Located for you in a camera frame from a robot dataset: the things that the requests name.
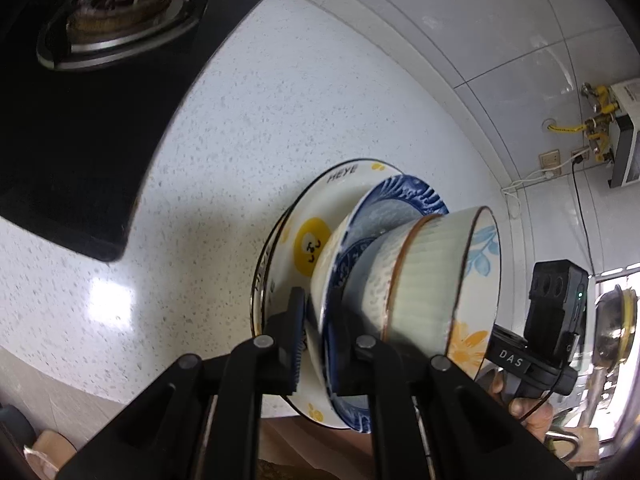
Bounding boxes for blue and white deep plate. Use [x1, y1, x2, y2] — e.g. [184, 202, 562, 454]
[310, 174, 450, 433]

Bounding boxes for yellow print white plate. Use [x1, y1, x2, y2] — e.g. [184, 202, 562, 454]
[249, 203, 297, 331]
[251, 159, 406, 431]

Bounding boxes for white cable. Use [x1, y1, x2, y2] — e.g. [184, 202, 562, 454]
[501, 159, 577, 198]

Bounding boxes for gas stove burner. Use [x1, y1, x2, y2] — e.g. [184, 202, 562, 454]
[36, 0, 203, 72]

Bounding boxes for black glass gas stove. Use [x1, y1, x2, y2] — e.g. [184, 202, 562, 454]
[0, 0, 270, 263]

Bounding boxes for person's right hand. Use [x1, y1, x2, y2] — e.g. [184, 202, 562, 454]
[488, 374, 555, 443]

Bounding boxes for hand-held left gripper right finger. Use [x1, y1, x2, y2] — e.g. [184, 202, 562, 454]
[322, 317, 577, 480]

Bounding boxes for white gas water heater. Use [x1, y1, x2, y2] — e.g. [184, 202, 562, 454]
[607, 77, 640, 190]

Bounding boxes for yellow gas hose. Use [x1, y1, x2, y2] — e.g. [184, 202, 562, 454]
[545, 121, 587, 137]

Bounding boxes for black cable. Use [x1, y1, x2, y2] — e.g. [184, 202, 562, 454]
[570, 159, 597, 277]

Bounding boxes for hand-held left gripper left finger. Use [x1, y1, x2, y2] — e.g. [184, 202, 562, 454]
[54, 286, 308, 480]

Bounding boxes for yellow gas pipe valves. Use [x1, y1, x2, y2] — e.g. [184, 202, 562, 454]
[580, 84, 624, 162]

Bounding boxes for metal pot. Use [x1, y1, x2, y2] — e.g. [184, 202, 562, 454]
[594, 284, 640, 367]

